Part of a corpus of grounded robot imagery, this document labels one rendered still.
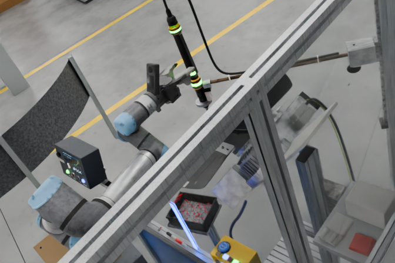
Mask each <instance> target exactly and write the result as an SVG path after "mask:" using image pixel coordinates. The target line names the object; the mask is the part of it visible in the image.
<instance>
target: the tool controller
mask: <svg viewBox="0 0 395 263"><path fill-rule="evenodd" d="M54 146H55V148H56V152H57V153H56V155H57V157H59V161H60V163H61V166H62V169H63V173H64V174H66V175H67V176H69V177H70V178H72V179H74V180H75V181H77V182H79V183H80V184H82V185H83V186H85V187H87V188H88V189H92V188H94V187H95V186H97V185H98V184H100V183H102V182H103V181H104V180H105V179H107V176H106V173H105V170H106V168H105V167H104V166H103V162H102V158H101V154H100V152H99V149H98V148H97V147H95V146H93V145H90V144H88V143H86V142H84V141H82V140H80V139H78V138H76V137H74V136H69V137H67V138H65V139H63V140H61V141H59V142H57V143H55V144H54ZM65 161H67V162H69V163H70V164H71V167H72V170H70V169H68V168H67V165H66V162H65ZM66 169H68V170H69V172H70V173H69V174H68V173H67V172H66ZM71 172H73V173H74V175H75V176H74V177H73V176H72V175H71ZM77 175H78V176H79V177H80V180H78V179H77V178H76V176H77ZM82 179H84V180H85V182H86V183H83V182H82Z"/></svg>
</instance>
